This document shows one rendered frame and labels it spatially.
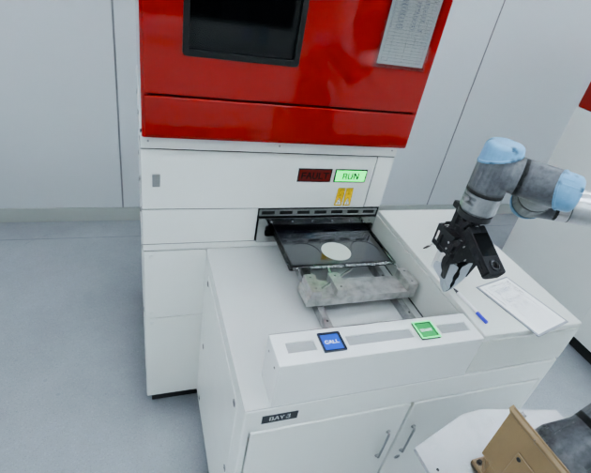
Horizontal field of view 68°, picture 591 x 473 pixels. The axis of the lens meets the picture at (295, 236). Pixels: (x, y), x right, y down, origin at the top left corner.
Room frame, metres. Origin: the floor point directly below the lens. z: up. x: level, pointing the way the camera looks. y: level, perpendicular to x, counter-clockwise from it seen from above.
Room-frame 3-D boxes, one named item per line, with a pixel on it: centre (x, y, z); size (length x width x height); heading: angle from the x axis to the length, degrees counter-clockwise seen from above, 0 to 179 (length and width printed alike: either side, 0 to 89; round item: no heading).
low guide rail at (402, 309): (1.15, -0.33, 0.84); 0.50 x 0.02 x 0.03; 24
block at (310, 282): (1.00, -0.08, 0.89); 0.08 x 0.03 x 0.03; 24
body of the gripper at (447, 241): (0.85, -0.36, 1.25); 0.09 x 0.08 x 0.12; 24
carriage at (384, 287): (1.07, -0.22, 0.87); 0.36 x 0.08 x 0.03; 114
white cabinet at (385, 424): (1.08, -0.28, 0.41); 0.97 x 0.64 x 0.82; 114
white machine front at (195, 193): (1.27, 0.10, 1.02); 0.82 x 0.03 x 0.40; 114
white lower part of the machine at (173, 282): (1.58, 0.24, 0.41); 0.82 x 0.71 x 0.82; 114
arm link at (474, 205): (0.85, -0.36, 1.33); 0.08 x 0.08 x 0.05
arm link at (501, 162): (0.85, -0.37, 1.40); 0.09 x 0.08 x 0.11; 70
